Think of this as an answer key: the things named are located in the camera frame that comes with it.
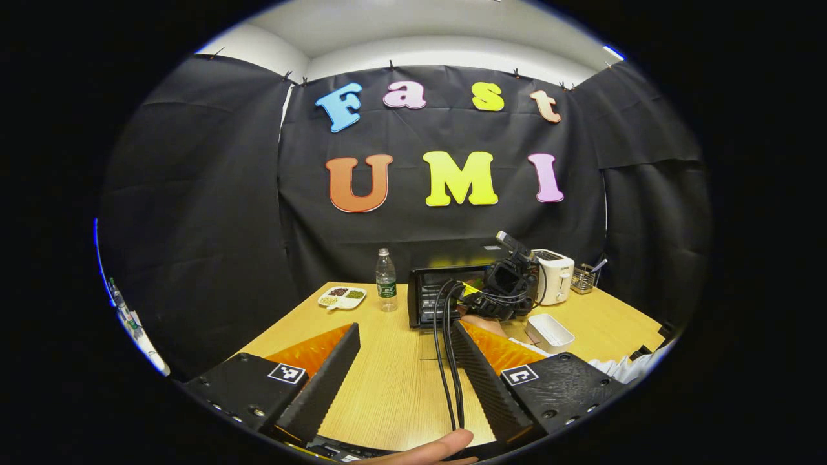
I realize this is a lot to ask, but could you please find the white object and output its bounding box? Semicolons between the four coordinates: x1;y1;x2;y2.
107;278;172;377

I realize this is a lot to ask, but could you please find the wire mesh basket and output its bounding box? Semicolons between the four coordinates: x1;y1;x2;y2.
571;263;596;295

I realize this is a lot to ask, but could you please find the black electric oven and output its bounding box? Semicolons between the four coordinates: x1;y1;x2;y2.
407;254;518;361

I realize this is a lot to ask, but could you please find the clear plastic water bottle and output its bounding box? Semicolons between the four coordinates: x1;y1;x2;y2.
376;248;398;313

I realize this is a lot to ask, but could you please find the white divided dish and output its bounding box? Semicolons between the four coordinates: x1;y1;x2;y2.
317;286;368;311

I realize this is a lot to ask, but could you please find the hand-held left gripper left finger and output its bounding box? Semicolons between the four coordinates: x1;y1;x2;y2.
181;322;361;446

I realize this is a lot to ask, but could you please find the black cable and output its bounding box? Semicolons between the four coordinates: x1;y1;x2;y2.
433;279;459;431
443;279;466;429

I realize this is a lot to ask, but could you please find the white toaster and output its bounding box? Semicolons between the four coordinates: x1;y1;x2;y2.
533;249;576;306

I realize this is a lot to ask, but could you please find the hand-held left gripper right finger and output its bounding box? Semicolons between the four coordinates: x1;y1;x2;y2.
450;320;629;446

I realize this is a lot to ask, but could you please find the white rectangular tray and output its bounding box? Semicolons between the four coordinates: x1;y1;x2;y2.
524;313;576;354

